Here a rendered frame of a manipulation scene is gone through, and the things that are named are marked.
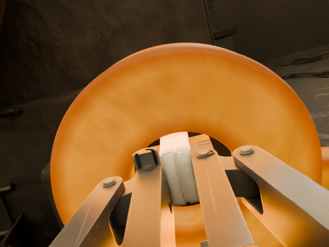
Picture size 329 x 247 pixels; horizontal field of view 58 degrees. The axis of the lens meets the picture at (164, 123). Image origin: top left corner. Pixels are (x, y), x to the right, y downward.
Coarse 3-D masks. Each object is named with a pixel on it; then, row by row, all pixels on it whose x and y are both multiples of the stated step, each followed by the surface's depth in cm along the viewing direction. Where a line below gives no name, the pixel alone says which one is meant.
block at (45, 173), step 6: (48, 162) 39; (48, 168) 36; (42, 174) 36; (48, 174) 36; (42, 180) 36; (48, 180) 36; (48, 186) 36; (48, 192) 36; (54, 204) 37; (54, 210) 37; (60, 222) 37
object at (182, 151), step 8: (176, 136) 16; (184, 136) 16; (176, 144) 15; (184, 144) 15; (176, 152) 14; (184, 152) 14; (184, 160) 14; (184, 168) 14; (192, 168) 14; (184, 176) 14; (192, 176) 14; (184, 184) 15; (192, 184) 14; (192, 192) 15; (192, 200) 15
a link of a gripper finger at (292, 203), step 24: (240, 168) 12; (264, 168) 11; (288, 168) 11; (264, 192) 11; (288, 192) 9; (312, 192) 9; (264, 216) 11; (288, 216) 10; (312, 216) 8; (288, 240) 10; (312, 240) 9
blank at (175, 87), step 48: (192, 48) 15; (96, 96) 15; (144, 96) 15; (192, 96) 15; (240, 96) 15; (288, 96) 15; (96, 144) 16; (144, 144) 16; (240, 144) 16; (288, 144) 16; (192, 240) 18
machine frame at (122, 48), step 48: (48, 0) 46; (96, 0) 46; (144, 0) 47; (192, 0) 48; (0, 48) 47; (48, 48) 47; (96, 48) 48; (144, 48) 49; (0, 96) 48; (48, 96) 49; (0, 144) 44; (48, 144) 45; (48, 240) 49
